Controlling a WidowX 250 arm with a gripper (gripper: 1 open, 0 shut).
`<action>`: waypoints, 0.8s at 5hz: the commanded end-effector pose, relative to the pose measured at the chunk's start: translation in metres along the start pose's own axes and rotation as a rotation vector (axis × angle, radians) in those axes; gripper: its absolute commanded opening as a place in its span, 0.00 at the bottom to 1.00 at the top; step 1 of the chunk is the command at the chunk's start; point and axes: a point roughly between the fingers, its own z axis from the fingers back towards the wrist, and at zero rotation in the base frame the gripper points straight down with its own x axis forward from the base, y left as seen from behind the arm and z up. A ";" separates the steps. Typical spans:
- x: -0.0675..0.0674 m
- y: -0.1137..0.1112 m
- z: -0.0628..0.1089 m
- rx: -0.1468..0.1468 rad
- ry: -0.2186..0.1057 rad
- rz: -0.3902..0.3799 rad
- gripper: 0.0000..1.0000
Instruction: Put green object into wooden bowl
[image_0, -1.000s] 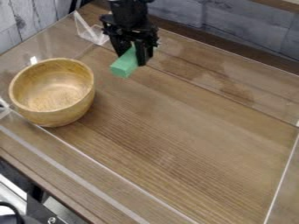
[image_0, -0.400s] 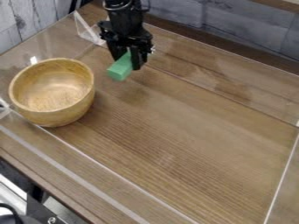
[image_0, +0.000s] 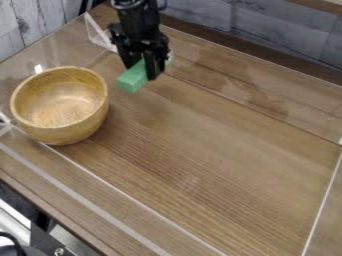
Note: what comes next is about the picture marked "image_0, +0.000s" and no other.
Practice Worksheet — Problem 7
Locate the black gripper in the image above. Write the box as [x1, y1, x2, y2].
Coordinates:
[109, 3, 170, 80]

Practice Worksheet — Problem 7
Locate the green rectangular block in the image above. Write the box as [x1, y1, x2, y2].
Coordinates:
[117, 58, 152, 93]

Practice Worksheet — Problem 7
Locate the wooden bowl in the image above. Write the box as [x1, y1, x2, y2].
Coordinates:
[10, 66, 109, 145]

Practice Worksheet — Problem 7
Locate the clear acrylic corner bracket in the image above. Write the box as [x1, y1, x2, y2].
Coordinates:
[85, 12, 118, 53]

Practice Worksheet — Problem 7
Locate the black metal table bracket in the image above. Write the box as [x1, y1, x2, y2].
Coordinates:
[30, 224, 75, 256]

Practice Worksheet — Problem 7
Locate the black cable lower left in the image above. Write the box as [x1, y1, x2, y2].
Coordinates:
[0, 232, 26, 256]

